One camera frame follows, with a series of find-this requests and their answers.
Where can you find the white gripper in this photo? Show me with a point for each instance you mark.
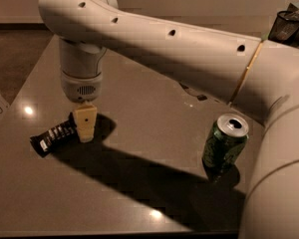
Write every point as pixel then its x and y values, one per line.
pixel 80 88

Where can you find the black rxbar chocolate bar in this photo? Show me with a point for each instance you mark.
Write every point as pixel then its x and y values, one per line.
pixel 49 140

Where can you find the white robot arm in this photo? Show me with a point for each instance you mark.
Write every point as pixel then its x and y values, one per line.
pixel 258 78

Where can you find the green soda can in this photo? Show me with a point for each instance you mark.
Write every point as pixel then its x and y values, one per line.
pixel 227 138

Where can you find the black mesh pen cup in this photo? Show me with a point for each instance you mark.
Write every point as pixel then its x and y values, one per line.
pixel 286 30

